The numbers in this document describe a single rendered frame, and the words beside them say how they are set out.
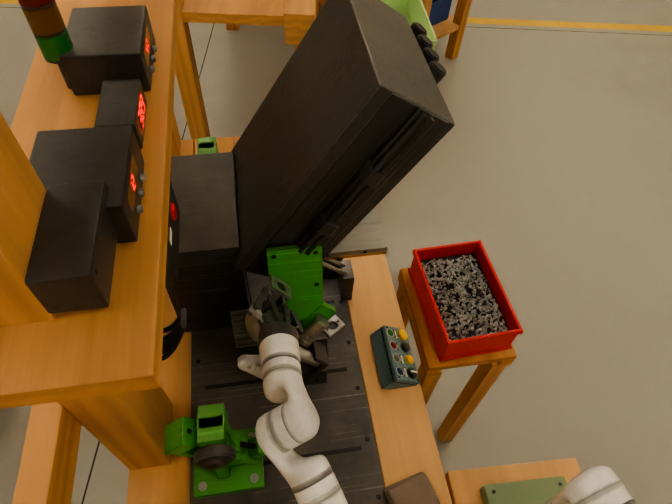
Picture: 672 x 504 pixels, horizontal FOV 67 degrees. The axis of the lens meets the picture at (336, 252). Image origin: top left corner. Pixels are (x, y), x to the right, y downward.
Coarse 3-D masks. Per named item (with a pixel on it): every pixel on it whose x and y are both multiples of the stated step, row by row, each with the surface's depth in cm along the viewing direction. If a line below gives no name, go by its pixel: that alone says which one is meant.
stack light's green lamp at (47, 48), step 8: (64, 32) 82; (40, 40) 81; (48, 40) 81; (56, 40) 81; (64, 40) 82; (40, 48) 82; (48, 48) 82; (56, 48) 82; (64, 48) 83; (48, 56) 83; (56, 56) 83
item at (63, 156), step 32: (96, 32) 87; (128, 32) 88; (64, 64) 84; (96, 64) 84; (128, 64) 85; (96, 128) 73; (128, 128) 73; (32, 160) 68; (64, 160) 68; (96, 160) 69; (128, 160) 69; (128, 192) 68; (128, 224) 67
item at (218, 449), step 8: (200, 448) 92; (208, 448) 91; (216, 448) 91; (224, 448) 92; (232, 448) 93; (200, 456) 91; (208, 456) 91; (216, 456) 91; (224, 456) 92; (232, 456) 93; (200, 464) 93; (208, 464) 91; (216, 464) 92; (224, 464) 92
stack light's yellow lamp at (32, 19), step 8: (48, 8) 78; (56, 8) 79; (32, 16) 77; (40, 16) 78; (48, 16) 78; (56, 16) 79; (32, 24) 79; (40, 24) 78; (48, 24) 79; (56, 24) 80; (64, 24) 82; (32, 32) 81; (40, 32) 79; (48, 32) 80; (56, 32) 80
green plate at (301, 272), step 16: (272, 256) 104; (288, 256) 105; (304, 256) 106; (320, 256) 107; (272, 272) 107; (288, 272) 108; (304, 272) 108; (320, 272) 109; (304, 288) 111; (320, 288) 112; (288, 304) 113; (304, 304) 114; (320, 304) 115
